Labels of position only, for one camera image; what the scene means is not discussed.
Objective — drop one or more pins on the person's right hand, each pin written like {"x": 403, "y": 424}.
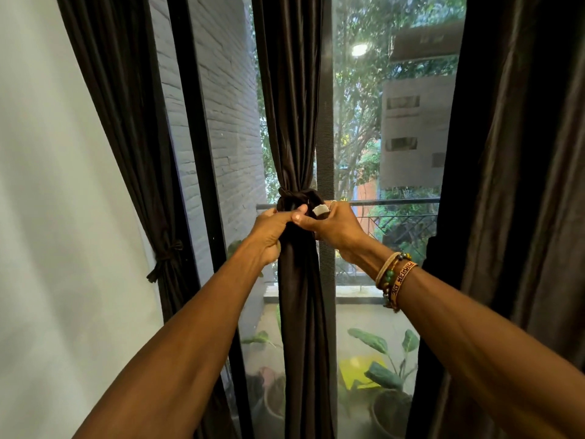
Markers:
{"x": 343, "y": 228}

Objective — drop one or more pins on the grey concrete building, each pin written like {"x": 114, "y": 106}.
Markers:
{"x": 411, "y": 127}

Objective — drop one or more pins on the person's left hand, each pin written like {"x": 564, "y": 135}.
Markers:
{"x": 267, "y": 235}

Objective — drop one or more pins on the dark brown curtain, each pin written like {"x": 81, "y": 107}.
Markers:
{"x": 119, "y": 86}
{"x": 516, "y": 155}
{"x": 288, "y": 86}

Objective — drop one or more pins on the person's right forearm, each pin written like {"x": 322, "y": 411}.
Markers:
{"x": 493, "y": 356}

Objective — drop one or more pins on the person's left forearm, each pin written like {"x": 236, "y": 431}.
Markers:
{"x": 173, "y": 370}

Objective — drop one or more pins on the yellow flat object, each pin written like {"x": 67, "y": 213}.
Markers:
{"x": 354, "y": 370}

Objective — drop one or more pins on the black metal balcony railing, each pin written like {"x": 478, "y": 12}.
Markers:
{"x": 393, "y": 203}

